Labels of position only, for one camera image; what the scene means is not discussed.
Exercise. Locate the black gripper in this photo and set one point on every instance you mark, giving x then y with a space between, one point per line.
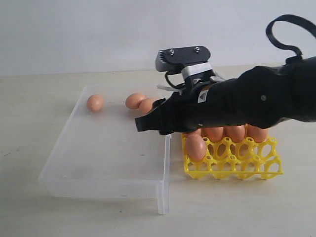
260 97

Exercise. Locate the brown egg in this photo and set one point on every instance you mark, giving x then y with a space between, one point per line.
198 131
259 135
146 105
235 133
134 100
214 134
195 147
95 102

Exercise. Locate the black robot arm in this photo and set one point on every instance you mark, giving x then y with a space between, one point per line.
303 73

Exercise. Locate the clear plastic box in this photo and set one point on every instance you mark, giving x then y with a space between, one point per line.
101 155

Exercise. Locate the yellow plastic egg tray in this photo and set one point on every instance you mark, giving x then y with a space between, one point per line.
241 160

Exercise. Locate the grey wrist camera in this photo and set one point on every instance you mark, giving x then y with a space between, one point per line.
191 62

